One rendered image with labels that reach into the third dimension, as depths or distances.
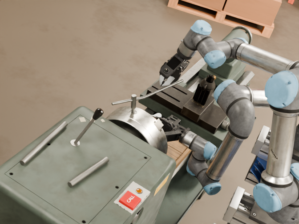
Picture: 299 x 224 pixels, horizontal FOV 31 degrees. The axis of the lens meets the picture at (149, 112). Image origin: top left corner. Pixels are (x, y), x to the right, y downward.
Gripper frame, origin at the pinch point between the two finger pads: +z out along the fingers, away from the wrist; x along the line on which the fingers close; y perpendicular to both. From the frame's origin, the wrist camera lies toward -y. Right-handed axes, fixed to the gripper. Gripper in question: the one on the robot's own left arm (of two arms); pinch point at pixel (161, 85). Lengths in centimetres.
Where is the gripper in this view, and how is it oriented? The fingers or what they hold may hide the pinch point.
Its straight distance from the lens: 238.2
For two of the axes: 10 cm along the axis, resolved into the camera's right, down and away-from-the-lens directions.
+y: 4.8, -4.5, 7.5
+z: -4.3, 6.2, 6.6
